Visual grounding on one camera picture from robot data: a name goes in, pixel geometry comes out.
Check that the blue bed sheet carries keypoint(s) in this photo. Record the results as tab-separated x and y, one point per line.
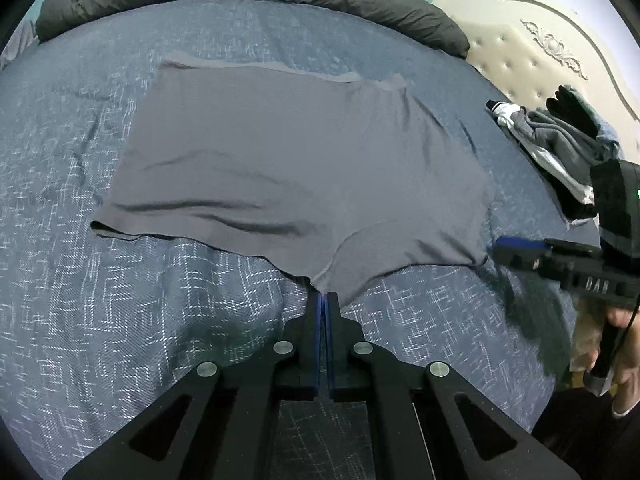
93	329

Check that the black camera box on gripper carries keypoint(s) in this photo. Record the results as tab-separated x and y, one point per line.
615	186

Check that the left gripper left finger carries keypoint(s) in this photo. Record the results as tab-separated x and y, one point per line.
217	422

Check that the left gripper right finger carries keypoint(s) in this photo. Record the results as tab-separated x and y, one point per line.
428	422

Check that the person's right hand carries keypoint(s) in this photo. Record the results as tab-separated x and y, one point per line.
626	375

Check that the cream tufted headboard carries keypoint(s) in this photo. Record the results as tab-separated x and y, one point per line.
528	48

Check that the light grey pillow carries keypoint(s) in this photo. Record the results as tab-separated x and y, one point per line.
23	36

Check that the grey boxer shorts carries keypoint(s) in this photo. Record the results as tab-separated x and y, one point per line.
336	179

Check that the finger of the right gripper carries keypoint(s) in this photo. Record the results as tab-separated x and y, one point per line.
509	247
532	262

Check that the folded clothes pile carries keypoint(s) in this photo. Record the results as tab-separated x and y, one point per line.
564	139

